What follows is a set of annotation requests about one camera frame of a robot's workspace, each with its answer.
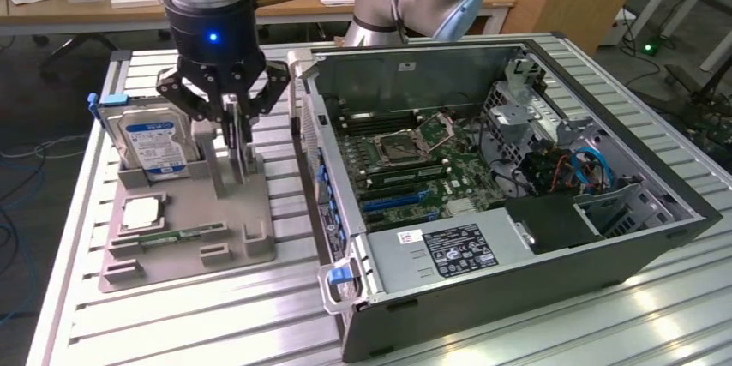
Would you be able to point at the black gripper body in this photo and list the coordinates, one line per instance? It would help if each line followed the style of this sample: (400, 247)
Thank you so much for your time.
(217, 40)

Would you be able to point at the hard disk with blue carrier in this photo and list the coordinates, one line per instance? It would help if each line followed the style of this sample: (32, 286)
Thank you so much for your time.
(150, 143)

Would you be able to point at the RAM slot with white latches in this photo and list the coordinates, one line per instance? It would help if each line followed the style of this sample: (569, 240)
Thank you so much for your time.
(377, 116)
(377, 124)

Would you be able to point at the RAM slot with black latches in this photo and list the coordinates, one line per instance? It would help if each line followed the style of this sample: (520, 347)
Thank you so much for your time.
(377, 128)
(377, 120)

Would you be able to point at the black chair base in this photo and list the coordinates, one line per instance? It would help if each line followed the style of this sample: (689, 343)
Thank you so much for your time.
(74, 46)

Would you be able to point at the silver CPU chip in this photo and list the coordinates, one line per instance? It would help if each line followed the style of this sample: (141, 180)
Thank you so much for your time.
(141, 214)

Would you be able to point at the metal socket cover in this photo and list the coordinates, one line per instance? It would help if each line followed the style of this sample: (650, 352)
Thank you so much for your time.
(440, 130)

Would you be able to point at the black expansion slot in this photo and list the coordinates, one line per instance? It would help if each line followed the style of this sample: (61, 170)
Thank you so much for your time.
(394, 193)

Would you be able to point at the long blue expansion slot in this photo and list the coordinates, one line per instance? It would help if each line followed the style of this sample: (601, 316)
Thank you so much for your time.
(394, 203)

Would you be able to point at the green motherboard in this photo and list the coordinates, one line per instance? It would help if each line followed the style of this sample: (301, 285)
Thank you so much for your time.
(457, 169)

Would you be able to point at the grey parts rack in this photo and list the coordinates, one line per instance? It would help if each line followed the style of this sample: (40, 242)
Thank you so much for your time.
(188, 263)

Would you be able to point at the perforated metal disk bay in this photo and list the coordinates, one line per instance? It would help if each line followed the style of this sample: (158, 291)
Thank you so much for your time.
(502, 96)

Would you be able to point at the silver chipset heat sink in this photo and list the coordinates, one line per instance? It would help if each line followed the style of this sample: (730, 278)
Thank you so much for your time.
(460, 207)

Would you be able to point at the blue release latch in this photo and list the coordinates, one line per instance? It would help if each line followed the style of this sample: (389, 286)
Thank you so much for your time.
(338, 277)

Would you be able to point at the silver power supply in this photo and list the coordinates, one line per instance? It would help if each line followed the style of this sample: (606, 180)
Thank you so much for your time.
(400, 263)

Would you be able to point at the black power connector cluster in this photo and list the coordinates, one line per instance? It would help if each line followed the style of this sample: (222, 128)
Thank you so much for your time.
(542, 169)

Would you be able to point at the black plastic cover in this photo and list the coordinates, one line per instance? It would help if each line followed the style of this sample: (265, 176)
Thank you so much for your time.
(549, 220)

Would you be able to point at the white box with red button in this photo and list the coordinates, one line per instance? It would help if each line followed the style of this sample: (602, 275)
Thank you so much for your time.
(616, 34)

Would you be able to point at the device with green light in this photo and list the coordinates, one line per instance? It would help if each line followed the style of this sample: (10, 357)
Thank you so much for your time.
(648, 48)

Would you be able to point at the black open PC case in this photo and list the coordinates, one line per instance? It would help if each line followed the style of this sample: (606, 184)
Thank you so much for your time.
(514, 306)

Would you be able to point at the grey metal disk bay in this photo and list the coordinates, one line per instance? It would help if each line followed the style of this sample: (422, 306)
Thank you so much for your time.
(629, 211)

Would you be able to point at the black floor stand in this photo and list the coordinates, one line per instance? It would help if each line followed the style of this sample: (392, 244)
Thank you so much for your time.
(680, 76)

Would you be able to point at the green circuit board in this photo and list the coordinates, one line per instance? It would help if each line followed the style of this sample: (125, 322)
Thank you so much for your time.
(714, 136)

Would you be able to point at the white desk frame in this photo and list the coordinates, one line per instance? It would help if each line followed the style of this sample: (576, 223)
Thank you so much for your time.
(712, 49)

